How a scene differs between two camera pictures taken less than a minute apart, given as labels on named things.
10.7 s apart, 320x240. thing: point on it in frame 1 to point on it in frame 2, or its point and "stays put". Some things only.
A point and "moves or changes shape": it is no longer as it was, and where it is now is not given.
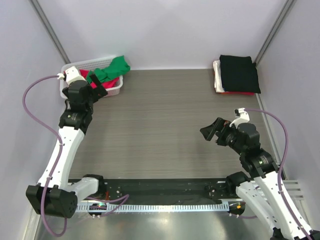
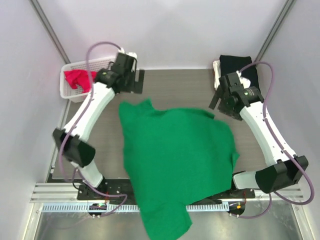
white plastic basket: x=89 y=65 stays put
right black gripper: x=208 y=131 to x=219 y=94
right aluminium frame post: x=288 y=7 stays put
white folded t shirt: x=219 y=87 stays put
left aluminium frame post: x=51 y=30 stays put
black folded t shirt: x=239 y=74 stays put
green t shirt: x=118 y=65 moves or changes shape
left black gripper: x=99 y=88 to x=135 y=86
